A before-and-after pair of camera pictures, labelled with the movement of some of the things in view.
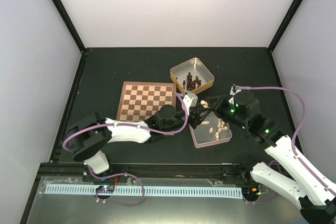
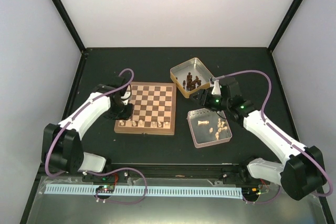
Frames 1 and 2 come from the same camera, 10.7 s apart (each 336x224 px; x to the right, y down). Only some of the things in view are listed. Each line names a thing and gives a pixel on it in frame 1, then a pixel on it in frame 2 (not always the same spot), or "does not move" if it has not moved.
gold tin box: [191, 75] does not move
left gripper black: [195, 116] to [127, 115]
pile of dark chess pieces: [191, 84] does not move
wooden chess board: [140, 100] does not move
